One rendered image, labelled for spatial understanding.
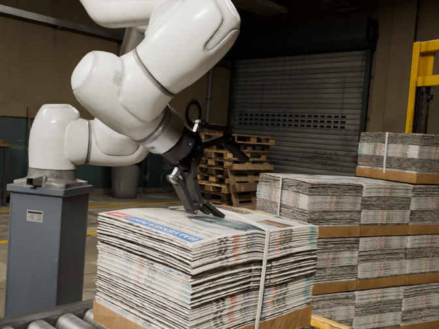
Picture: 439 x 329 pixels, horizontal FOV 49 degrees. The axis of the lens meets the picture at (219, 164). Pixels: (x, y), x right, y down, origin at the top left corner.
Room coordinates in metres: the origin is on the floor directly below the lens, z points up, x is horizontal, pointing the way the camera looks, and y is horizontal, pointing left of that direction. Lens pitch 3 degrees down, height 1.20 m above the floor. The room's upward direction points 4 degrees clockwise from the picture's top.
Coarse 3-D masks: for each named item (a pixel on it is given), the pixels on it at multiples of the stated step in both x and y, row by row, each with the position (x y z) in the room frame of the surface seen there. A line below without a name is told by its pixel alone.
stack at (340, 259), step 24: (336, 240) 1.96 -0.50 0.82; (360, 240) 2.02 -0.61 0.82; (384, 240) 2.08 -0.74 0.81; (336, 264) 1.97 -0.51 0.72; (360, 264) 2.02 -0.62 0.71; (384, 264) 2.09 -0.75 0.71; (384, 288) 2.10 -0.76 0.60; (312, 312) 1.90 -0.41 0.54; (336, 312) 1.96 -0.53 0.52; (360, 312) 2.04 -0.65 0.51; (384, 312) 2.11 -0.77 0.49
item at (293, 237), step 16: (224, 208) 1.15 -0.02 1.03; (240, 208) 1.17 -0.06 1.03; (272, 224) 1.00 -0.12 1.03; (288, 224) 1.01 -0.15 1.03; (304, 224) 1.04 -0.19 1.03; (288, 240) 0.97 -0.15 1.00; (304, 240) 1.01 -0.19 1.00; (288, 256) 0.97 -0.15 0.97; (304, 256) 1.02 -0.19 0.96; (272, 272) 0.94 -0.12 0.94; (288, 272) 0.98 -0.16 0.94; (304, 272) 1.02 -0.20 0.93; (272, 288) 0.95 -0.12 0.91; (288, 288) 0.99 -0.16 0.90; (304, 288) 1.03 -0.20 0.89; (272, 304) 0.95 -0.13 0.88; (288, 304) 0.99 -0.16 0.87; (304, 304) 1.03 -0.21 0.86
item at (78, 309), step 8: (72, 304) 1.08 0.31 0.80; (80, 304) 1.08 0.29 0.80; (88, 304) 1.08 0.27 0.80; (32, 312) 1.01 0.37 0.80; (40, 312) 1.02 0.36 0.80; (48, 312) 1.02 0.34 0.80; (56, 312) 1.02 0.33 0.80; (64, 312) 1.03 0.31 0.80; (72, 312) 1.03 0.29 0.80; (80, 312) 1.05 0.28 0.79; (0, 320) 0.96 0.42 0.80; (8, 320) 0.96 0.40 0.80; (16, 320) 0.97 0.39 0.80; (24, 320) 0.97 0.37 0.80; (32, 320) 0.97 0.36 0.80; (48, 320) 1.00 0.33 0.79; (56, 320) 1.01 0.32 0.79; (0, 328) 0.92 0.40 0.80; (16, 328) 0.95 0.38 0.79; (24, 328) 0.96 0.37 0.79
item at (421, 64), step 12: (420, 60) 2.92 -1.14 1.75; (432, 60) 2.86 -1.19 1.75; (420, 72) 2.92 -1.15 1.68; (432, 72) 2.86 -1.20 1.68; (408, 96) 2.89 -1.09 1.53; (420, 96) 2.84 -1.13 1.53; (408, 108) 2.88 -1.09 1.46; (420, 108) 2.89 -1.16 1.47; (408, 120) 2.88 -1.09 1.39; (420, 120) 2.88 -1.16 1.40; (408, 132) 2.87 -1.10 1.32; (420, 132) 2.85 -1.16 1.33
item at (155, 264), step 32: (128, 224) 0.91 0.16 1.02; (160, 224) 0.90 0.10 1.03; (192, 224) 0.91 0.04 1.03; (224, 224) 0.94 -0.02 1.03; (128, 256) 0.90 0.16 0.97; (160, 256) 0.83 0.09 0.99; (192, 256) 0.78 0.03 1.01; (224, 256) 0.83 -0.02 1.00; (128, 288) 0.91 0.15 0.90; (160, 288) 0.84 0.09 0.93; (192, 288) 0.79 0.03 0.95; (224, 288) 0.84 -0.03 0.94; (160, 320) 0.84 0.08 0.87; (192, 320) 0.80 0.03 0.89; (224, 320) 0.85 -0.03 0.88
